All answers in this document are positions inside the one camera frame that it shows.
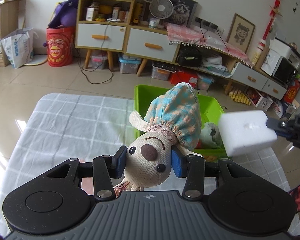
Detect red printed fabric bucket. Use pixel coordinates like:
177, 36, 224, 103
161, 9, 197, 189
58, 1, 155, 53
46, 27, 75, 67

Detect pink white sponge block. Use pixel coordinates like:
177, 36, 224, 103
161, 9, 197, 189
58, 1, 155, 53
218, 110, 277, 157

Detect pink table runner cloth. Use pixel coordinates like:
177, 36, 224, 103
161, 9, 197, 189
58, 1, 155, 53
165, 23, 253, 68

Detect framed cat picture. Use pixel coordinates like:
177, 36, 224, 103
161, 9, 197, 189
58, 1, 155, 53
165, 0, 198, 28

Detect grey checked tablecloth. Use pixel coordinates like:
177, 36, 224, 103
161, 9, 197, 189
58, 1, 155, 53
0, 93, 290, 237

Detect low wooden tv console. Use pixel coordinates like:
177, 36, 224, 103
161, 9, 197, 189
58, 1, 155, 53
176, 42, 288, 101

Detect white desk fan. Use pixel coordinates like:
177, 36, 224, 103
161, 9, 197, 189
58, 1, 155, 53
149, 0, 174, 20

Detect beige mouse doll blue bonnet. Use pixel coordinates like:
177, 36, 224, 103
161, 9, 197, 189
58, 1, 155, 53
114, 82, 202, 196

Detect white paper shopping bag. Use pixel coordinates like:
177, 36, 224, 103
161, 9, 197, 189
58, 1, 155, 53
1, 28, 34, 69

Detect black microwave oven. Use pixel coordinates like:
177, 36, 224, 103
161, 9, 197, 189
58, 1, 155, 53
261, 38, 300, 86

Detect purple plush toy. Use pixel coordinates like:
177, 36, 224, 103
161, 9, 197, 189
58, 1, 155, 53
48, 0, 79, 29

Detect wooden cabinet white drawers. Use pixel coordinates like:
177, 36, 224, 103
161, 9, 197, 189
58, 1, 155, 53
75, 0, 180, 76

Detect framed cartoon girl picture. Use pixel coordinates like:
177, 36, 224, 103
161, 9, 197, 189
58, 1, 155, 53
226, 13, 255, 53

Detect green plastic storage bin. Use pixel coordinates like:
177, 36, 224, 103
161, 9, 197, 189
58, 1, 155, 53
134, 85, 228, 162

